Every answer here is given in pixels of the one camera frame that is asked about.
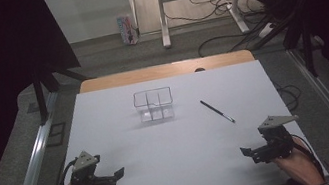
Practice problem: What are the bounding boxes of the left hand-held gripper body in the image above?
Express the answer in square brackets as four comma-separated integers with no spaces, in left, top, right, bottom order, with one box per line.
[64,148,108,185]

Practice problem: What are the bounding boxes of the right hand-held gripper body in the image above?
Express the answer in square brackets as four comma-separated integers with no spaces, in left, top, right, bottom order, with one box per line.
[256,111,306,162]

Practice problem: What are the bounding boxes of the black pen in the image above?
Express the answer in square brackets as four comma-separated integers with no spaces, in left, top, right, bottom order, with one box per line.
[199,95,237,129]

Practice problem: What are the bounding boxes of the clear acrylic organizer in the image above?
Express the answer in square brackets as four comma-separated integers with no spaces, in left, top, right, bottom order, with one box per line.
[131,85,177,125]

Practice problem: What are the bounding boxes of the black stand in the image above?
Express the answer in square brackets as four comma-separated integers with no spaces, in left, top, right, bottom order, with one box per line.
[29,60,100,126]
[242,5,329,89]

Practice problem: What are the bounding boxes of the wooden table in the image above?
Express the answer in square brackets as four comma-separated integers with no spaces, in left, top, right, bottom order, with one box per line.
[77,48,257,94]

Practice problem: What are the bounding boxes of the white power strip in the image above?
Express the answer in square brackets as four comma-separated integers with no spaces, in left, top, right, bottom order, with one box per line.
[257,21,279,39]

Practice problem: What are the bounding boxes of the colourful printed box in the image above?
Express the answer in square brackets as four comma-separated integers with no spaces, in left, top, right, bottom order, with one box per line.
[115,12,140,48]

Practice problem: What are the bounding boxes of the thin black cable loop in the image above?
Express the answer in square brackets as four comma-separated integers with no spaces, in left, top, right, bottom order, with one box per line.
[272,77,305,114]

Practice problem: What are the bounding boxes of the black floor frame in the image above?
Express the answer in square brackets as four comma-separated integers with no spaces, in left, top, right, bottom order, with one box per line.
[42,121,71,149]

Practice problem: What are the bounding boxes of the black floor cables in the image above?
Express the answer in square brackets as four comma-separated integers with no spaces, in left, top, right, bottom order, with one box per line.
[161,0,272,64]

